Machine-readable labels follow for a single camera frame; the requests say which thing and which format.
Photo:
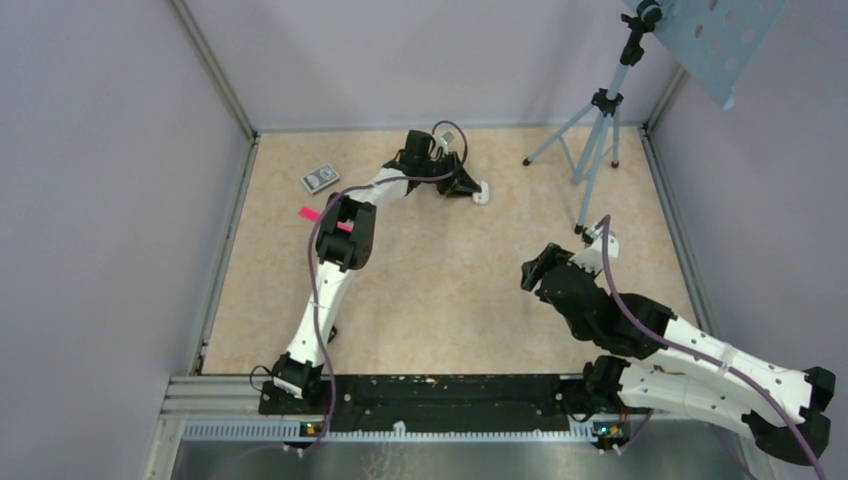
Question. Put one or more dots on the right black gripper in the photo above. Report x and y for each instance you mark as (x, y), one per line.
(533, 269)

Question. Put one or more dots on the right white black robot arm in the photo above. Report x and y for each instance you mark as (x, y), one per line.
(655, 359)

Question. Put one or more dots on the white toothed cable rail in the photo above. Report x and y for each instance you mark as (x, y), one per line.
(296, 432)

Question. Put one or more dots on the playing card deck box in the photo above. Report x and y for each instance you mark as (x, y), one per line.
(320, 178)

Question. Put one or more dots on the light blue tripod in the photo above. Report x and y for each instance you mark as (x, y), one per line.
(604, 136)

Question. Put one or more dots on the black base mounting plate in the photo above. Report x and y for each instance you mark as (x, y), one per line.
(445, 403)

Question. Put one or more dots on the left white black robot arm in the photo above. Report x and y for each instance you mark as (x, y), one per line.
(342, 239)

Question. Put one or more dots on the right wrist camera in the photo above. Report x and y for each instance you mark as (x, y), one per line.
(590, 259)

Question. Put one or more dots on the pink marker piece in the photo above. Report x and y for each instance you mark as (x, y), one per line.
(314, 216)

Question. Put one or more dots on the perforated blue metal panel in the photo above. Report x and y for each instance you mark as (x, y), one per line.
(713, 40)

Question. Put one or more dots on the white earbud charging case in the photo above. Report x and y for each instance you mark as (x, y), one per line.
(482, 195)

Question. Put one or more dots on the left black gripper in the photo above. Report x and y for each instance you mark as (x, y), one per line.
(452, 164)

